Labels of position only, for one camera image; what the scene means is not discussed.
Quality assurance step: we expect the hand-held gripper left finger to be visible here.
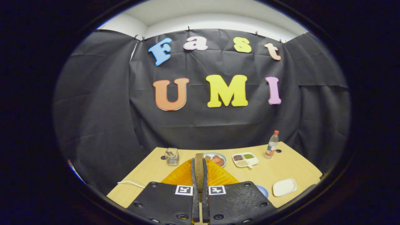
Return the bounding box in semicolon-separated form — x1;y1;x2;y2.
127;158;200;225

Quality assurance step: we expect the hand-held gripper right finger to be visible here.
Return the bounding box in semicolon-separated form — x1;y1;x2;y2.
202;158;277;225

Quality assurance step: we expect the brown toast slice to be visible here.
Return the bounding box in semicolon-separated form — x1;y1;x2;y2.
194;153;205;192

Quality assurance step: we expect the pale green round plate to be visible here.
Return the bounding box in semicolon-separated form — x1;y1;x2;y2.
203;152;227;168

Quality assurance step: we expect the blue round plate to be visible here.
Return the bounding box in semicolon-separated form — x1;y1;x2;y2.
256;184;269;199

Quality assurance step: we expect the white divided spice dish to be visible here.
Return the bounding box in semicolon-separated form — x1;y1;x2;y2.
232;152;259;169

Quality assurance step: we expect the white square plate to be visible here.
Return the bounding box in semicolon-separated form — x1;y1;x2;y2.
272;178;297;197

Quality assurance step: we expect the clear red-capped water bottle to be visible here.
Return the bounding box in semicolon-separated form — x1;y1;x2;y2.
264;130;279;159

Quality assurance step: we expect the small metal wire rack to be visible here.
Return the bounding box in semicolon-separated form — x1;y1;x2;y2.
165;147;179;166

